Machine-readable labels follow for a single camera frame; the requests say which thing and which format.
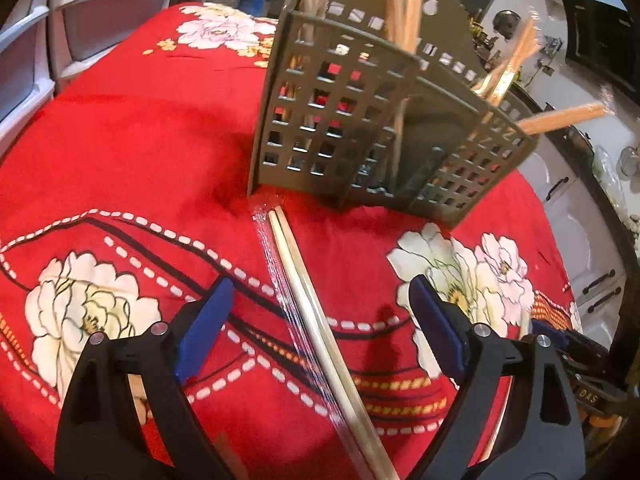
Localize white kitchen cabinets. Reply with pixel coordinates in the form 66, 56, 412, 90
518, 136, 627, 348

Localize chopstick pair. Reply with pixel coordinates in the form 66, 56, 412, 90
252, 200, 398, 479
518, 102, 614, 136
386, 0, 423, 54
472, 8, 541, 107

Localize white plastic drawer unit left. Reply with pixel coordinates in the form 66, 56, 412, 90
1, 0, 54, 152

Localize white plastic drawer unit right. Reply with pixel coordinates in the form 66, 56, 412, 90
47, 0, 169, 92

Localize white plastic drawer unit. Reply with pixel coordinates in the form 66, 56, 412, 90
1, 0, 54, 152
47, 0, 169, 92

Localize black range hood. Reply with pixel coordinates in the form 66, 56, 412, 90
562, 0, 639, 104

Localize red floral blanket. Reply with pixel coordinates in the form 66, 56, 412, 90
1, 4, 580, 479

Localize grey perforated utensil basket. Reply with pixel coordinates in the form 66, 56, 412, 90
248, 0, 538, 226

